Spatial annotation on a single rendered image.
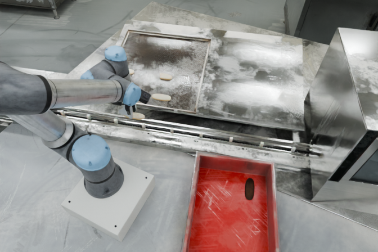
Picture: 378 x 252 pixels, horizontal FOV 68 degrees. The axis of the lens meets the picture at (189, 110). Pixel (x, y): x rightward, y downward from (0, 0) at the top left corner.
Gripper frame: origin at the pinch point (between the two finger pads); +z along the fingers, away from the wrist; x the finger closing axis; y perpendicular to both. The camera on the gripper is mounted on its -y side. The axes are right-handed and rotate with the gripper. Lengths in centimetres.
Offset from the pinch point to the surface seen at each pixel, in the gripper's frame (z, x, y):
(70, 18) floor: 93, -212, 168
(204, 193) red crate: 11.4, 27.0, -37.5
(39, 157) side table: 11.6, 24.0, 38.2
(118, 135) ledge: 7.5, 8.0, 5.7
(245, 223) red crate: 11, 36, -55
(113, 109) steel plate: 11.7, -10.2, 15.9
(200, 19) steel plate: 12, -105, -14
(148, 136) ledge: 7.5, 6.0, -8.1
